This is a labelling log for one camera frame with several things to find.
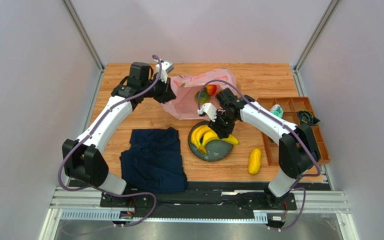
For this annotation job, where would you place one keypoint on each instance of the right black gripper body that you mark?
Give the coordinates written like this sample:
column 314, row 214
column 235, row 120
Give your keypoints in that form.
column 221, row 128

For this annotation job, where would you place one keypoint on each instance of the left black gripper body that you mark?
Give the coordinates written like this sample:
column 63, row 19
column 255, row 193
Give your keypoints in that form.
column 159, row 92

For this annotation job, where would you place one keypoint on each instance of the yellow banana bunch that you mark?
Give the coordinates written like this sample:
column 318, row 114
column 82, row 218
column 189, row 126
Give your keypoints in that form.
column 203, row 135

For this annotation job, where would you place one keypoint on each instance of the pink plastic bag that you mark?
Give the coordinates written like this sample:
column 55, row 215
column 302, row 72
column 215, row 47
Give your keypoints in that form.
column 187, row 88

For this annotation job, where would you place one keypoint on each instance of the yellow fake starfruit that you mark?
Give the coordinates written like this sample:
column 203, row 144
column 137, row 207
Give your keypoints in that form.
column 255, row 161

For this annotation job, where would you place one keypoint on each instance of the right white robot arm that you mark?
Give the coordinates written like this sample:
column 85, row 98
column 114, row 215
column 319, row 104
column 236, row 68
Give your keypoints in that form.
column 297, row 146

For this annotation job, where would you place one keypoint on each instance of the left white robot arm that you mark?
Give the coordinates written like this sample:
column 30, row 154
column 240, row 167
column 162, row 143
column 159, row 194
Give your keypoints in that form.
column 83, row 157

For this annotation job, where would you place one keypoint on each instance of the green fake mango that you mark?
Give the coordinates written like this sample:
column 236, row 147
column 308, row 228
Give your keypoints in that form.
column 202, row 98

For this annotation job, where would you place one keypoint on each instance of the red yellow fake apple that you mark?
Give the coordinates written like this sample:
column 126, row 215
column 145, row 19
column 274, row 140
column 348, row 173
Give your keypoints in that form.
column 211, row 89

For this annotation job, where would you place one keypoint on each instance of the dark blue-grey ceramic plate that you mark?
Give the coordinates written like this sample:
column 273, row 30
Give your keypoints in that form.
column 216, row 150

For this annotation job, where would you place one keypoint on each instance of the teal white sock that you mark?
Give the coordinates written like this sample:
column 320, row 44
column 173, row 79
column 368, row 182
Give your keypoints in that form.
column 277, row 110

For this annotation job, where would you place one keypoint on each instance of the brown wooden compartment tray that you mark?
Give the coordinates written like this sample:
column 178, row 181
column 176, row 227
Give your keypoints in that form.
column 290, row 106

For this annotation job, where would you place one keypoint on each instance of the dark green rolled sock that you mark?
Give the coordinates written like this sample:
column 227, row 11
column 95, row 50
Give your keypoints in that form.
column 307, row 117

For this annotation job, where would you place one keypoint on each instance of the navy blue cloth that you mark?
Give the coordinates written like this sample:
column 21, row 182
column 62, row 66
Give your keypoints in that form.
column 154, row 162

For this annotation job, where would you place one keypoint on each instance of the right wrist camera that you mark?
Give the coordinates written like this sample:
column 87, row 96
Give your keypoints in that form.
column 209, row 110

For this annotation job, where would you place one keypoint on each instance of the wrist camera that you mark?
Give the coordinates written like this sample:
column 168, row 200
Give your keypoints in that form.
column 163, row 69
column 209, row 110

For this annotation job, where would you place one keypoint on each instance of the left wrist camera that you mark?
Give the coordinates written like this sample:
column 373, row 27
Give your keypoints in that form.
column 163, row 69

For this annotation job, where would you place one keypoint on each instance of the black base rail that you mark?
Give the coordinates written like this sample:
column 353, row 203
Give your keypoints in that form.
column 205, row 200

